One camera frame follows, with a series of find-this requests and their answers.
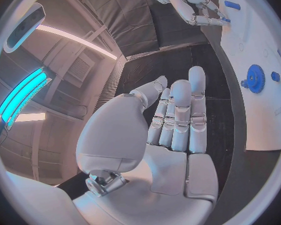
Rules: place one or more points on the blue peg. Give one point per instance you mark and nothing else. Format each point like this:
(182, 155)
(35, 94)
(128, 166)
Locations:
(275, 76)
(243, 83)
(232, 5)
(226, 20)

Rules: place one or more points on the blue gear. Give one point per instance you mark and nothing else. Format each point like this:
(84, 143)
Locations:
(258, 73)

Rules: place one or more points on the glowing light bar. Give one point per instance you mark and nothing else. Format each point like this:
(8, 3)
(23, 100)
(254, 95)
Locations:
(21, 95)

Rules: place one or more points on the white-rimmed dark camera unit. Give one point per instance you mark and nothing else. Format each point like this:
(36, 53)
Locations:
(23, 28)

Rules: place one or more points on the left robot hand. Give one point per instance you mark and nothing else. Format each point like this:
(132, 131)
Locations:
(117, 131)

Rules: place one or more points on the white task board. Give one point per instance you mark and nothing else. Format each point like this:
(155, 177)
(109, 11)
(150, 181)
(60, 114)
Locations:
(260, 116)

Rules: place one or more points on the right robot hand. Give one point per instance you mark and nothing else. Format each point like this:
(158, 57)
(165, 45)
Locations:
(182, 5)

